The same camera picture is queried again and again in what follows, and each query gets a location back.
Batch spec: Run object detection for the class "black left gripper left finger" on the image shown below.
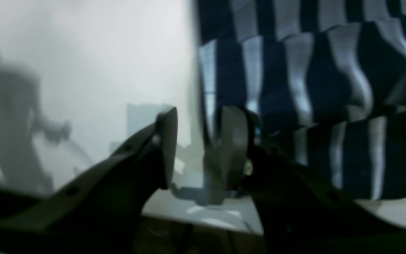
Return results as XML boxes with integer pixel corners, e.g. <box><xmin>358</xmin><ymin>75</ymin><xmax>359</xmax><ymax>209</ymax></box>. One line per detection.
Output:
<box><xmin>0</xmin><ymin>107</ymin><xmax>178</xmax><ymax>254</ymax></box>

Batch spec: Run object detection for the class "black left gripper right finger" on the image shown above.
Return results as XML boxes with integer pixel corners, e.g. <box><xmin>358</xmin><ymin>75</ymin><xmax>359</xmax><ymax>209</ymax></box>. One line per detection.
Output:
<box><xmin>219</xmin><ymin>106</ymin><xmax>406</xmax><ymax>254</ymax></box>

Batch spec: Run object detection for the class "navy white striped T-shirt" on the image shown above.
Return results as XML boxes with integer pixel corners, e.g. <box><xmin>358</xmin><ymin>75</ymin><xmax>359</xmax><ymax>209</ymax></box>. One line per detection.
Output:
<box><xmin>196</xmin><ymin>0</ymin><xmax>406</xmax><ymax>200</ymax></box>

